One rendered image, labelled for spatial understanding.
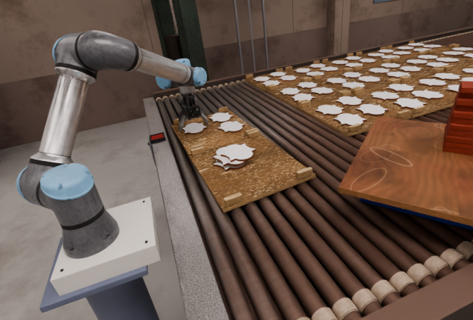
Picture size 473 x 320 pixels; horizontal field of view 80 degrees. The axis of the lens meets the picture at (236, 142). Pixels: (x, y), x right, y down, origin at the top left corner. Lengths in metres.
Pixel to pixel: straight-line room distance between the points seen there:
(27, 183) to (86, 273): 0.30
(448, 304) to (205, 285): 0.49
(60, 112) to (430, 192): 1.02
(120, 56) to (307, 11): 4.77
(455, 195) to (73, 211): 0.94
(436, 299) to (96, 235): 0.80
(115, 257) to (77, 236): 0.11
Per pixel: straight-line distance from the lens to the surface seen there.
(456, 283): 0.76
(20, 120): 5.11
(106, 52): 0.93
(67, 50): 1.01
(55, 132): 0.98
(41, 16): 4.77
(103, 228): 0.92
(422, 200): 0.79
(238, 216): 0.89
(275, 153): 1.15
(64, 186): 0.84
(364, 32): 6.30
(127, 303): 1.07
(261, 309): 0.69
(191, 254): 0.82
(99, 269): 0.90
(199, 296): 0.74
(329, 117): 1.48
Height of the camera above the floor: 1.50
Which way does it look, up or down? 26 degrees down
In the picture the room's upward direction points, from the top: 8 degrees counter-clockwise
